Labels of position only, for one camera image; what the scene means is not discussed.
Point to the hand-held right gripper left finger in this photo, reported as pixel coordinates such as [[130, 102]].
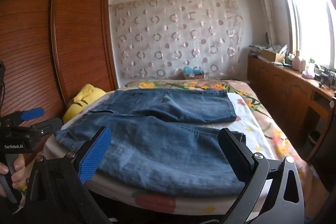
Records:
[[95, 153]]

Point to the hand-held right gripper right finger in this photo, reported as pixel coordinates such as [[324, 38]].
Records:
[[236, 155]]

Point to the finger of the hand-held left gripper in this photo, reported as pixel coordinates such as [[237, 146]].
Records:
[[50, 125], [32, 113]]

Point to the blue denim pants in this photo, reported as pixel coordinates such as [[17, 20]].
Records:
[[157, 140]]

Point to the person's left hand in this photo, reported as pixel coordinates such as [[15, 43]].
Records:
[[19, 171]]

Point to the yellow plush toy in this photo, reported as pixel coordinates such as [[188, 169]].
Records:
[[81, 100]]

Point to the pink floral blanket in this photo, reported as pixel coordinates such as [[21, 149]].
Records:
[[265, 121]]

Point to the long wooden cabinet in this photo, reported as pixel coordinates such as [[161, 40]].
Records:
[[283, 87]]

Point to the small cardboard box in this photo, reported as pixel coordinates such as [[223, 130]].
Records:
[[195, 76]]

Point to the wooden slatted wardrobe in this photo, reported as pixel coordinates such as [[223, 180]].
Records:
[[73, 29]]

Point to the blue plush toy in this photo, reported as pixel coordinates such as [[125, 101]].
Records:
[[191, 69]]

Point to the open cardboard box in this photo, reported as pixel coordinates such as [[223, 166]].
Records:
[[271, 55]]

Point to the pile of folded cloths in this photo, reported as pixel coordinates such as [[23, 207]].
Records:
[[256, 48]]

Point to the pink bottle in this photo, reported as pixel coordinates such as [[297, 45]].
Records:
[[297, 62]]

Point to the black desk device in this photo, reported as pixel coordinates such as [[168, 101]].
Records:
[[325, 77]]

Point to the circle-patterned sheer curtain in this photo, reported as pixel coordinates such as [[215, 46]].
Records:
[[170, 43]]

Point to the patterned window curtain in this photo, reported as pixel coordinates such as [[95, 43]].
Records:
[[265, 3]]

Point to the window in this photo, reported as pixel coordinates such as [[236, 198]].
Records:
[[309, 16]]

